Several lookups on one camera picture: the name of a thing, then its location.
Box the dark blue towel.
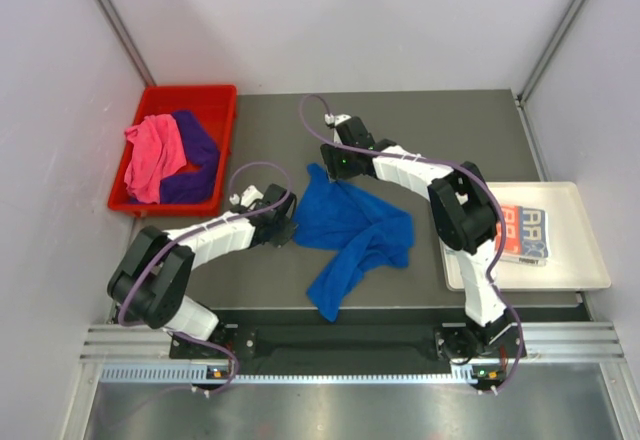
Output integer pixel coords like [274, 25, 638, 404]
[294, 163, 415, 322]

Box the beige rabbit letter towel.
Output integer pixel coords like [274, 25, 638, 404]
[500, 205, 550, 267]

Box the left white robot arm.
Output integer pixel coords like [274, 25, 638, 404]
[107, 184, 297, 357]

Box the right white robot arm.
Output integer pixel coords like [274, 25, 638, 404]
[321, 114, 510, 356]

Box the purple towel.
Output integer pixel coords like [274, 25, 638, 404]
[160, 110, 221, 204]

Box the pink towel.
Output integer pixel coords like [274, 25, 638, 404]
[124, 114, 187, 204]

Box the white plastic tray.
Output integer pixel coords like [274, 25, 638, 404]
[439, 181, 612, 292]

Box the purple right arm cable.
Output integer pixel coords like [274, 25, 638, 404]
[298, 93, 525, 391]

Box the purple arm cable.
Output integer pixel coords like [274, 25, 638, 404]
[117, 161, 294, 396]
[298, 93, 525, 391]

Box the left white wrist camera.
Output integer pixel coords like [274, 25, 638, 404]
[229, 185, 263, 208]

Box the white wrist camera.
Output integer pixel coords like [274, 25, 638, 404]
[324, 114, 351, 128]
[229, 185, 263, 208]

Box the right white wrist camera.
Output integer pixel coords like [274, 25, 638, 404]
[324, 114, 351, 128]

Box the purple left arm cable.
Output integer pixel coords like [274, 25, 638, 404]
[117, 161, 294, 396]

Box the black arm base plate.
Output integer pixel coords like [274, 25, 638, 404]
[168, 309, 521, 367]

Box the grey slotted cable duct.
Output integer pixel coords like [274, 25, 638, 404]
[99, 362, 481, 385]

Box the aluminium frame rail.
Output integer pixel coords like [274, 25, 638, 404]
[80, 322, 624, 363]

